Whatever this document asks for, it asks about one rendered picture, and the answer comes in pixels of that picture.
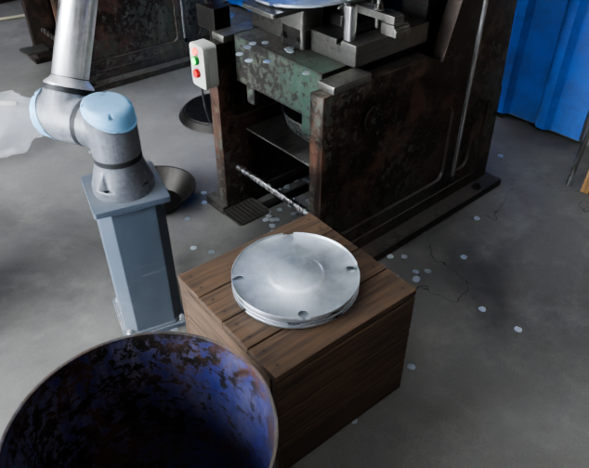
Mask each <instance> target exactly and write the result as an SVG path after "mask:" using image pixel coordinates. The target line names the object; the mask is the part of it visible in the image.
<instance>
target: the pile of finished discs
mask: <svg viewBox="0 0 589 468"><path fill-rule="evenodd" d="M231 285H232V292H233V295H234V297H235V300H236V301H237V303H238V304H239V306H240V307H241V308H242V309H246V310H245V312H246V313H247V314H248V315H250V316H251V317H253V318H254V319H257V320H259V321H261V322H263V323H266V324H268V325H271V326H275V327H279V328H285V329H305V328H312V327H317V326H320V325H323V324H326V323H328V322H331V321H333V320H335V319H336V318H335V316H338V317H340V316H342V315H343V314H344V313H346V312H347V311H348V310H349V309H350V307H351V306H352V305H353V303H354V302H355V300H356V298H357V296H358V293H359V288H360V271H359V268H358V263H357V261H356V259H355V257H354V256H353V255H352V254H351V252H350V251H349V250H348V249H346V248H345V247H344V246H342V245H341V244H339V243H338V242H336V241H334V240H331V239H328V238H326V237H323V236H320V235H316V234H311V233H305V232H294V234H290V235H287V234H285V235H283V233H280V234H275V235H271V236H267V237H265V238H263V239H260V240H257V241H255V242H253V243H252V244H250V245H249V246H247V247H246V248H245V249H244V250H243V251H242V252H241V253H240V254H239V255H238V256H237V258H236V259H235V261H234V263H233V266H232V269H231Z"/></svg>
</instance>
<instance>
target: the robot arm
mask: <svg viewBox="0 0 589 468"><path fill-rule="evenodd" d="M97 10H98V0H59V1H58V11H57V20H56V30H55V39H54V48H53V58H52V67H51V74H50V75H49V76H48V77H47V78H45V80H44V81H43V88H41V89H38V90H37V91H36V92H35V93H34V96H32V98H31V101H30V107H29V112H30V117H31V120H32V123H33V126H34V127H35V128H36V129H37V131H38V132H39V133H41V134H42V135H44V136H47V137H51V138H53V139H55V140H59V141H65V142H69V143H73V144H76V145H79V146H84V147H87V148H90V149H91V153H92V157H93V161H94V169H93V176H92V189H93V192H94V195H95V196H96V197H97V198H98V199H100V200H101V201H104V202H109V203H125V202H133V201H136V200H139V199H141V198H143V197H145V196H146V195H148V194H149V193H150V192H151V191H152V190H153V188H154V185H155V181H154V176H153V172H152V170H151V169H150V167H149V165H148V164H147V162H146V160H145V159H144V157H143V154H142V149H141V144H140V138H139V133H138V128H137V116H136V113H135V110H134V106H133V104H132V102H131V101H130V100H129V99H128V98H127V97H125V96H123V95H121V94H118V93H113V92H106V93H102V92H96V93H95V89H94V88H93V86H92V85H91V84H90V83H89V75H90V67H91V59H92V50H93V43H94V34H95V26H96V17H97Z"/></svg>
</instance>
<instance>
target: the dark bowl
mask: <svg viewBox="0 0 589 468"><path fill-rule="evenodd" d="M154 167H155V168H156V170H157V172H158V174H159V176H160V178H161V179H162V181H163V182H164V185H165V187H166V189H167V191H168V192H169V194H170V199H171V201H170V202H166V203H165V204H164V208H165V213H166V214H167V215H169V214H171V213H173V212H174V211H175V210H176V209H177V208H178V207H179V206H180V205H181V204H183V203H184V202H185V201H186V200H187V199H188V198H189V197H190V196H191V195H192V194H193V192H194V190H195V189H196V181H195V179H194V177H193V175H192V174H190V173H189V172H188V171H186V170H184V169H181V168H178V167H175V166H168V165H155V166H154Z"/></svg>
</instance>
